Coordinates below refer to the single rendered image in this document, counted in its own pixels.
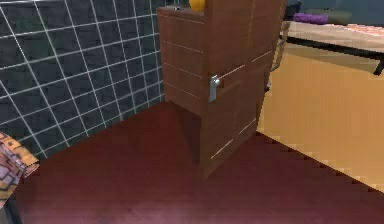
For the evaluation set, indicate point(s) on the brown wooden chest of drawers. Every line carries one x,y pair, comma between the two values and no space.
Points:
181,60

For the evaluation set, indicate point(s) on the purple pillow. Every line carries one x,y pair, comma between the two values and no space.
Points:
310,18

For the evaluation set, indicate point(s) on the orange round object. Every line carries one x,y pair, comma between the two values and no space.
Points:
197,4

